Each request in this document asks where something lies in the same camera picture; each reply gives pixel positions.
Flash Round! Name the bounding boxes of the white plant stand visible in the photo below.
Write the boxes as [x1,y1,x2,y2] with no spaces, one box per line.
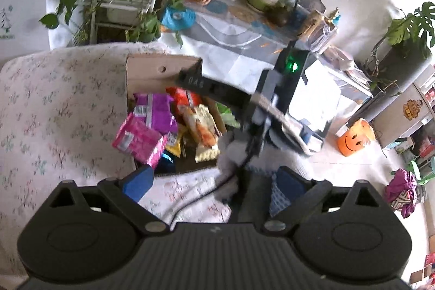
[83,0,156,44]

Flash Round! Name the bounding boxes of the red orange snack packet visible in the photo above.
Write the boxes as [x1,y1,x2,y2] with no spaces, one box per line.
[165,87,202,116]

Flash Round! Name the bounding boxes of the purple snack packet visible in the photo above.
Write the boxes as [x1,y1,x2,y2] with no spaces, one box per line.
[133,93,178,135]

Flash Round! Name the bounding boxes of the white covered side table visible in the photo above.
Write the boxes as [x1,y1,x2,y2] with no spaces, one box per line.
[179,0,372,136]

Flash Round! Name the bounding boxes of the blue foil snack packet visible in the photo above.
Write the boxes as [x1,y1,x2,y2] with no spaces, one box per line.
[154,150,176,175]

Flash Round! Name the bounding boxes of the blue round ornament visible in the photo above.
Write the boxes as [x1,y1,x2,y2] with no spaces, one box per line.
[161,7,196,32]

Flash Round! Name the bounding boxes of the pink snack packet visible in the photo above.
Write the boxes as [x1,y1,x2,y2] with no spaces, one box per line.
[112,113,167,169]

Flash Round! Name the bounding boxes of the yellow waffle snack packet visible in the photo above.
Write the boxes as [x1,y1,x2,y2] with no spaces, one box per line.
[165,124,187,157]

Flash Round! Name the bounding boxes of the monstera plant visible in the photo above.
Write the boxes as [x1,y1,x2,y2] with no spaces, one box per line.
[363,1,434,77]

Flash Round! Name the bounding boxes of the orange white bread packet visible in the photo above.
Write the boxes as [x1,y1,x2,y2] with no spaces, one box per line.
[178,104,221,163]

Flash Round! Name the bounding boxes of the green Ameria snack packet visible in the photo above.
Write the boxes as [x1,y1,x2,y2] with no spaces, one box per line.
[216,102,240,128]

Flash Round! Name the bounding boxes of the cardboard milk box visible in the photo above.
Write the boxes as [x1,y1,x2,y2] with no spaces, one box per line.
[125,52,227,174]

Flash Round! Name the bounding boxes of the purple cloth bag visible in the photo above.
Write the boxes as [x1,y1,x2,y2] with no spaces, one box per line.
[384,169,425,219]

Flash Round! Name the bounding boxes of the floral table cloth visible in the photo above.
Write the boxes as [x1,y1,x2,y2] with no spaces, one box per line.
[0,41,239,277]

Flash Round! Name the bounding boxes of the grey gloved right hand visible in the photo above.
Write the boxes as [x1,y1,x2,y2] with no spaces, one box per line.
[216,132,276,204]

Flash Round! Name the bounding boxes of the orange pumpkin bucket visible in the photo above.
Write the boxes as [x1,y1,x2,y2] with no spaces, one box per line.
[337,119,376,157]

